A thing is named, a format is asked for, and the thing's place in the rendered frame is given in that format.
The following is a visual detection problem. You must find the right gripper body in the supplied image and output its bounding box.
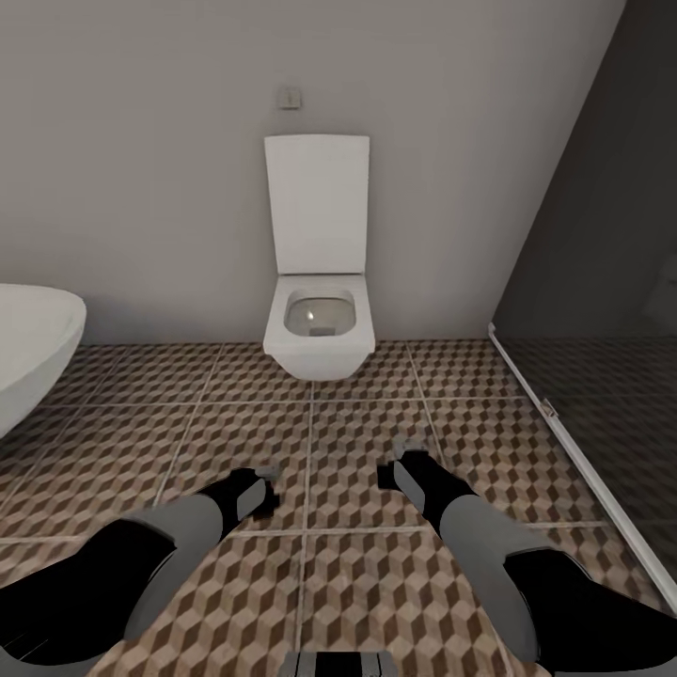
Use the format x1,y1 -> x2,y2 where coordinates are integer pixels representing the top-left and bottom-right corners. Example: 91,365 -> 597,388
377,464 -> 401,492

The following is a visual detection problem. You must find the mousetrap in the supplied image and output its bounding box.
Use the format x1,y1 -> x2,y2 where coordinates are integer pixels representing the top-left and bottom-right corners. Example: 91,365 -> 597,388
252,480 -> 275,523

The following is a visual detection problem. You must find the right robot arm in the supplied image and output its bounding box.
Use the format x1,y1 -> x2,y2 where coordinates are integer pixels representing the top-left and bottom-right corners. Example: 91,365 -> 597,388
377,443 -> 677,677

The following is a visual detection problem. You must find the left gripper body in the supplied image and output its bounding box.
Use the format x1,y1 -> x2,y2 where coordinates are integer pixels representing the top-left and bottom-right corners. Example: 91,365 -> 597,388
247,488 -> 275,517

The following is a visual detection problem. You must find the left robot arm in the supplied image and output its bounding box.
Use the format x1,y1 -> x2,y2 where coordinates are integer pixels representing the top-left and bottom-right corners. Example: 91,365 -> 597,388
0,465 -> 283,677

